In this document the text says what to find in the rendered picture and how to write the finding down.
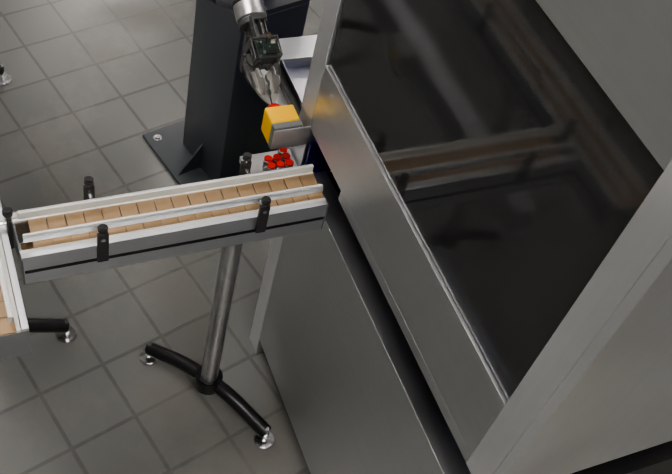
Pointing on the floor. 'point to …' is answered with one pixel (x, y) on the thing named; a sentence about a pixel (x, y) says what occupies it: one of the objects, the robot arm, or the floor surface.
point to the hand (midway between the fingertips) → (269, 101)
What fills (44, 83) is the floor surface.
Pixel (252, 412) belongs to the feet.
